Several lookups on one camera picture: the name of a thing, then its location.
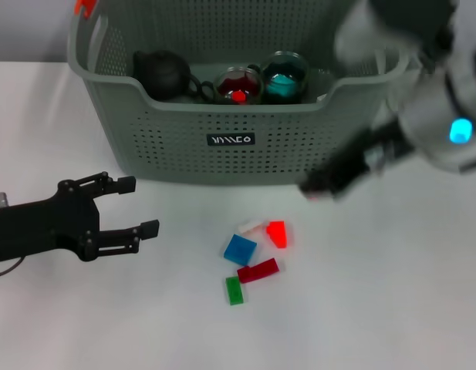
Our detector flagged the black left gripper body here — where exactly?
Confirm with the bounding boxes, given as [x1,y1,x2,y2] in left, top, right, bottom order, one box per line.
[0,179,102,263]

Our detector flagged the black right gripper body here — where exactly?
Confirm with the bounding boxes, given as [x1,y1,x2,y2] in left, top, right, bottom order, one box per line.
[299,119,416,200]

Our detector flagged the cyan square toy plate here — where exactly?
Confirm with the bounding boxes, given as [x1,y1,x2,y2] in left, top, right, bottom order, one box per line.
[266,72,297,97]

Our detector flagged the grey perforated storage bin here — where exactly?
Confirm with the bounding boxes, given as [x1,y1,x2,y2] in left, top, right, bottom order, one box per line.
[66,0,410,185]

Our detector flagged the blue square toy plate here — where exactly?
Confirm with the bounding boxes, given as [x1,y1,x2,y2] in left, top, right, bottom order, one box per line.
[223,234,258,267]

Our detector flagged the red sloped toy brick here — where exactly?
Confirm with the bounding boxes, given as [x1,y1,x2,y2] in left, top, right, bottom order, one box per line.
[265,220,291,250]

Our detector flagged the green toy brick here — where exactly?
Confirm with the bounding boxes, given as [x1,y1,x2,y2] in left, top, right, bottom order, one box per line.
[224,275,246,308]

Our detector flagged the dark clay teapot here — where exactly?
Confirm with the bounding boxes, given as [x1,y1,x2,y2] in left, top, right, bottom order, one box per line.
[132,49,202,100]

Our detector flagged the dark red long brick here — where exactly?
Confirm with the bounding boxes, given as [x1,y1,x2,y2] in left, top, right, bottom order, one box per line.
[236,257,280,284]

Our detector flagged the grey left wrist cable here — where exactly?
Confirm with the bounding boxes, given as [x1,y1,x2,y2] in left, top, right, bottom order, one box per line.
[0,257,25,281]

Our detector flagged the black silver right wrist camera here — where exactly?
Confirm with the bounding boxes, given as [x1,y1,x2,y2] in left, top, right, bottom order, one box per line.
[333,0,454,74]

